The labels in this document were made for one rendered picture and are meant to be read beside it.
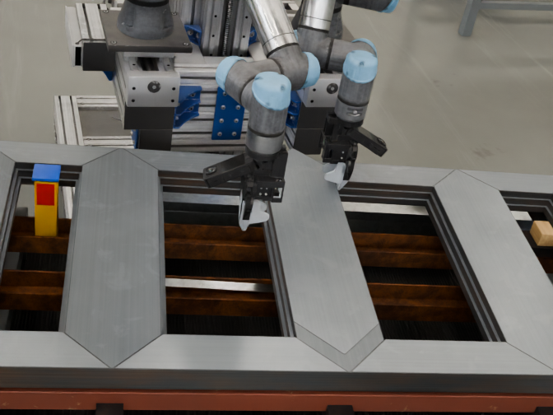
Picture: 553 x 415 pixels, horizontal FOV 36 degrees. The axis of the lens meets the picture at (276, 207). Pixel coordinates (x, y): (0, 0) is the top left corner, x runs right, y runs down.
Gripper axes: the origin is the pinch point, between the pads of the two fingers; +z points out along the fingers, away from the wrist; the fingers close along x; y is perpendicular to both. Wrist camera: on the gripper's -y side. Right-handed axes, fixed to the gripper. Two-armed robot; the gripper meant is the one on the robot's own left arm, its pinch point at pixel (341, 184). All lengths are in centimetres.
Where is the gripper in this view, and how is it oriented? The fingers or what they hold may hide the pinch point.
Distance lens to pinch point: 213.7
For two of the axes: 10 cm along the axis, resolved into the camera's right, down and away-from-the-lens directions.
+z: -1.5, 8.0, 5.8
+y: -9.8, -0.5, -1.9
